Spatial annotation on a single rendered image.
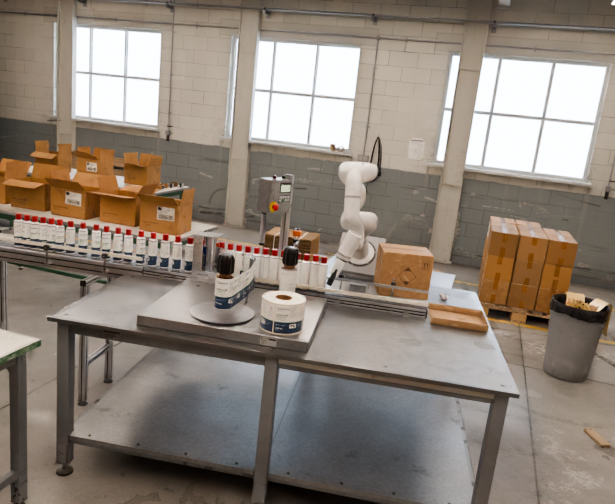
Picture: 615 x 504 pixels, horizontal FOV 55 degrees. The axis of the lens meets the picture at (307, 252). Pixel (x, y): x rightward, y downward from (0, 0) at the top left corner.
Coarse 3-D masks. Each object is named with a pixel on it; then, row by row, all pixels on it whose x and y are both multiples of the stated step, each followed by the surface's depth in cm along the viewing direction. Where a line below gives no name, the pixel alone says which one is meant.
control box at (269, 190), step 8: (264, 184) 327; (272, 184) 324; (264, 192) 327; (272, 192) 325; (264, 200) 328; (272, 200) 327; (264, 208) 329; (272, 208) 328; (280, 208) 333; (288, 208) 337
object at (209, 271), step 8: (200, 240) 322; (208, 240) 321; (216, 240) 323; (200, 248) 323; (208, 248) 323; (200, 256) 324; (208, 256) 325; (192, 264) 326; (200, 264) 325; (208, 264) 328; (192, 272) 326; (200, 272) 326; (208, 272) 325; (216, 272) 326; (200, 280) 326
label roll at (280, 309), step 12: (264, 300) 264; (276, 300) 263; (288, 300) 265; (300, 300) 267; (264, 312) 264; (276, 312) 260; (288, 312) 260; (300, 312) 264; (264, 324) 265; (276, 324) 261; (288, 324) 262; (300, 324) 266
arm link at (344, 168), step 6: (348, 162) 337; (354, 162) 336; (360, 162) 336; (342, 168) 335; (348, 168) 334; (342, 174) 336; (342, 180) 339; (360, 204) 350; (342, 216) 362; (342, 222) 362; (348, 228) 364
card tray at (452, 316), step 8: (432, 304) 338; (440, 304) 337; (432, 312) 332; (440, 312) 334; (448, 312) 335; (456, 312) 336; (464, 312) 336; (472, 312) 335; (480, 312) 334; (432, 320) 313; (440, 320) 313; (448, 320) 312; (456, 320) 311; (464, 320) 324; (472, 320) 326; (480, 320) 327; (464, 328) 311; (472, 328) 311; (480, 328) 310; (488, 328) 309
